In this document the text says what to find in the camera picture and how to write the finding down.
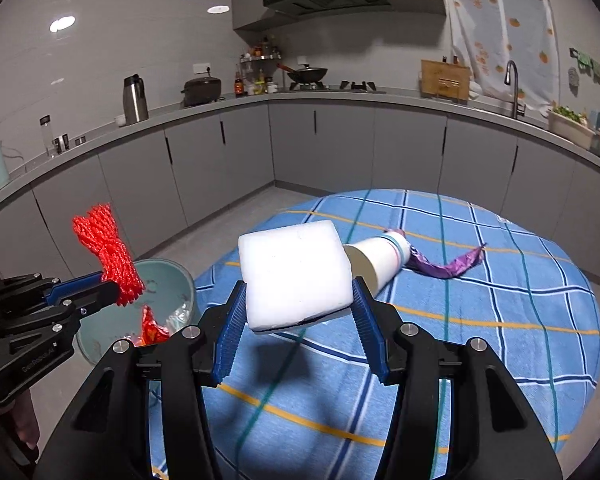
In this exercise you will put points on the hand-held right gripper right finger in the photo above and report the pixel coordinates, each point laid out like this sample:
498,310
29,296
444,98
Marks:
367,330

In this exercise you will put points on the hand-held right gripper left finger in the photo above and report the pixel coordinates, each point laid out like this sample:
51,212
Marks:
230,330

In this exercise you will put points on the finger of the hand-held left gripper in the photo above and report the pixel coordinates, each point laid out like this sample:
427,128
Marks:
87,306
75,289

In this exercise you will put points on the red mesh net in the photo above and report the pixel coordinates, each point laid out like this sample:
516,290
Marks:
107,250

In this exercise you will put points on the red orange snack wrapper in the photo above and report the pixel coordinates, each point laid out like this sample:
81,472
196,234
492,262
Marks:
152,327

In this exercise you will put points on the white foam block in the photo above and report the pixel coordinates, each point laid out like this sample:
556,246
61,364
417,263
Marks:
295,275

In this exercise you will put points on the person's left hand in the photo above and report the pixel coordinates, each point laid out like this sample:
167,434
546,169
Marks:
26,420

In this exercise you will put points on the white paper cup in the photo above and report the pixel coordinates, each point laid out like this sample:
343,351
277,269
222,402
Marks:
380,262

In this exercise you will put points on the purple foil wrapper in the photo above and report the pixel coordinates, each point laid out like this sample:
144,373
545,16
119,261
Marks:
440,269

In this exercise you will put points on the blue plaid tablecloth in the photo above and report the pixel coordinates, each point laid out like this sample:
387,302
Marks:
480,335

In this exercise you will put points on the clear blender jar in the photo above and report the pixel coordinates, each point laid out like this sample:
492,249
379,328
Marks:
47,137

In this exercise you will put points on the grey base cabinets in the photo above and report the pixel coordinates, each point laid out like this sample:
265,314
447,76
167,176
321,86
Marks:
330,145

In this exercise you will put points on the steel thermos jug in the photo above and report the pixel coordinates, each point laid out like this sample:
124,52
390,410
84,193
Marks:
136,102

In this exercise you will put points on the dark rice cooker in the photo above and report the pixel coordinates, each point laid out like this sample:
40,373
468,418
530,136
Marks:
202,92

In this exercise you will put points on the black gas stove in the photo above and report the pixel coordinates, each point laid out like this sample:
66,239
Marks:
350,87

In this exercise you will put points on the dark sauce bottle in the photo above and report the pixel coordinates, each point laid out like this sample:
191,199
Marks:
238,86

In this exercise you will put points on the spice rack with bottles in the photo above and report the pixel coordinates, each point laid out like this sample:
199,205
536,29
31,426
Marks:
260,75

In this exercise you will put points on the wooden cutting board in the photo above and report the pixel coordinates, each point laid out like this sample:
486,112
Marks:
445,80

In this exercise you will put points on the black wok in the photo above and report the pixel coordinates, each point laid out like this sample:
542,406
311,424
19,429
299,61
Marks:
307,75

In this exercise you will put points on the dark kitchen faucet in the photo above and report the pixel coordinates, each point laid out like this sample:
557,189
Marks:
515,90

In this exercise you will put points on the cream basin with greens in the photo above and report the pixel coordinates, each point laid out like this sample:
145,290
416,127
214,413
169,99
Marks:
570,130

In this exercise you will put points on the hanging grey scrubber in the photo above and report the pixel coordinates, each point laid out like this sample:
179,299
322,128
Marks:
574,82

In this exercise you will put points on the white curtain orange print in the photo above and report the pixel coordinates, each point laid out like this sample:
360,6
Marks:
505,35

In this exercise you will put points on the wall socket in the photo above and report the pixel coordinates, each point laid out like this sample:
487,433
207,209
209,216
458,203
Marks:
201,68

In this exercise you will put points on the wall hook rack with cloths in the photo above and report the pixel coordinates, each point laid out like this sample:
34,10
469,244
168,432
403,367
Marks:
597,67

